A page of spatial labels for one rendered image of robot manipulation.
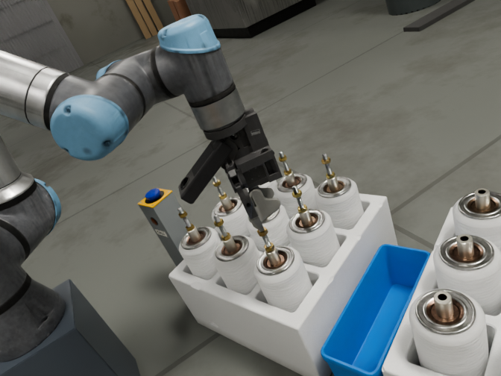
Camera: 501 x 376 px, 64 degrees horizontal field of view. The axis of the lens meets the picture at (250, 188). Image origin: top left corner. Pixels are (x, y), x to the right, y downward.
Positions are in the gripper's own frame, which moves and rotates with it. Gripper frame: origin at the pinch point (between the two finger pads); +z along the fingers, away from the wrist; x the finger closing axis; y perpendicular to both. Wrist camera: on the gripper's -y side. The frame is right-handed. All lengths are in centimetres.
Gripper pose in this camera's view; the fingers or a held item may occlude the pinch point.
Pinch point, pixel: (255, 224)
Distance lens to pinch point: 72.1
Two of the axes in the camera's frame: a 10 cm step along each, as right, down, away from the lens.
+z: 3.5, 8.0, 4.8
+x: -2.2, -4.3, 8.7
